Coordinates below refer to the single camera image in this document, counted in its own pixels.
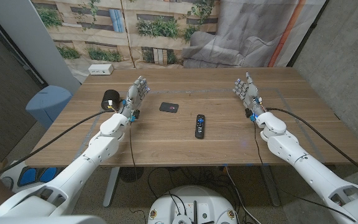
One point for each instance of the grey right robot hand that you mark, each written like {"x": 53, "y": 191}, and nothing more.
{"x": 250, "y": 95}

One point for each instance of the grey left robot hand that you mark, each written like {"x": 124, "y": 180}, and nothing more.
{"x": 134, "y": 95}

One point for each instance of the black TV remote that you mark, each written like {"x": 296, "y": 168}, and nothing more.
{"x": 199, "y": 126}

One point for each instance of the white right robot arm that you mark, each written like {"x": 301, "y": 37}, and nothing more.
{"x": 294, "y": 152}

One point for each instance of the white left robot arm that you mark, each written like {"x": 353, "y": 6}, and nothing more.
{"x": 101, "y": 147}

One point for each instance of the black card holder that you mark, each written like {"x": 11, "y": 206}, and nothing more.
{"x": 168, "y": 107}

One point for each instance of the white power strip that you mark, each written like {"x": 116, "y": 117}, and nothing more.
{"x": 100, "y": 69}

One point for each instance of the printed fabric backdrop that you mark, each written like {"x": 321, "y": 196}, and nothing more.
{"x": 166, "y": 37}

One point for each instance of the black round floor fan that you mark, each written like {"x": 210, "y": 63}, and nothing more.
{"x": 131, "y": 174}

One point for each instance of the blue round stool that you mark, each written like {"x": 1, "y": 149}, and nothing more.
{"x": 48, "y": 104}

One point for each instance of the grey metal table leg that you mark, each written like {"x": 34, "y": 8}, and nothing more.
{"x": 110, "y": 189}
{"x": 270, "y": 186}

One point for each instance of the light grey partition panel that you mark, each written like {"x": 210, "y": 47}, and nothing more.
{"x": 33, "y": 40}

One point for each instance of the white robot torso base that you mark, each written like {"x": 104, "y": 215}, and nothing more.
{"x": 194, "y": 199}

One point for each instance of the white and blue floor machine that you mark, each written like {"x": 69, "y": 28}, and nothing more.
{"x": 30, "y": 175}

